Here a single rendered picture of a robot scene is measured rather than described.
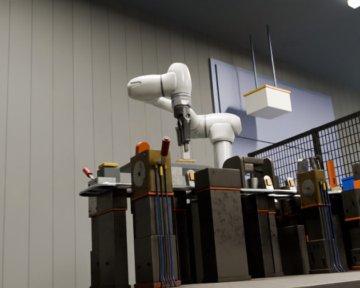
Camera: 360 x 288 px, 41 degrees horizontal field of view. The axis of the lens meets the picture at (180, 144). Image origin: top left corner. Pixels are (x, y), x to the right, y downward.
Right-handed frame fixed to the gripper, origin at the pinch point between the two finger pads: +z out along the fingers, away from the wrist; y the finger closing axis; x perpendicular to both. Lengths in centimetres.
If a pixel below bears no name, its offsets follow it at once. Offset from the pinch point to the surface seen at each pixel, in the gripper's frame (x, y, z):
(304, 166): 27, 46, 17
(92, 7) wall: 8, -231, -213
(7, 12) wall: -71, -203, -179
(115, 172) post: -33.7, 11.2, 12.0
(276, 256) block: 19, 33, 47
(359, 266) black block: 46, 43, 53
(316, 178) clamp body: 26, 53, 23
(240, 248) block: -9, 58, 45
